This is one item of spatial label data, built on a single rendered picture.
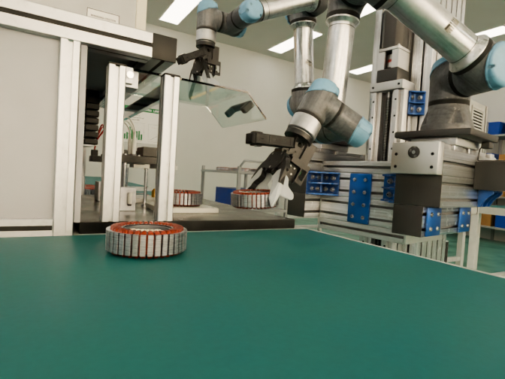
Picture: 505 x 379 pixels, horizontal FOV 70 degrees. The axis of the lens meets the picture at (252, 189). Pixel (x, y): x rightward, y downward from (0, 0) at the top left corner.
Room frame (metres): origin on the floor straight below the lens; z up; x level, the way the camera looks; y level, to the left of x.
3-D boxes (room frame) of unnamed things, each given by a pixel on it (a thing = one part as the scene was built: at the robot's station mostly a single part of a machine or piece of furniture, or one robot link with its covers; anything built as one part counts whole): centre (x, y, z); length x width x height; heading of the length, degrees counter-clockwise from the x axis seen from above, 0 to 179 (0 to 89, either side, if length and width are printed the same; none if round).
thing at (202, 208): (0.92, 0.18, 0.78); 0.15 x 0.15 x 0.01; 31
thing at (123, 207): (0.84, 0.31, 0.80); 0.08 x 0.05 x 0.06; 31
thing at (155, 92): (0.97, 0.33, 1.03); 0.62 x 0.01 x 0.03; 31
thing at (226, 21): (1.41, 0.12, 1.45); 0.11 x 0.11 x 0.08; 32
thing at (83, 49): (0.89, 0.46, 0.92); 0.66 x 0.01 x 0.30; 31
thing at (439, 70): (1.13, -0.60, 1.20); 0.13 x 0.12 x 0.14; 11
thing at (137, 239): (0.51, 0.15, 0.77); 0.11 x 0.11 x 0.04
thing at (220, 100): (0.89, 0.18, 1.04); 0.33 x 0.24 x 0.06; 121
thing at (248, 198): (0.83, -0.01, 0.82); 0.11 x 0.11 x 0.04
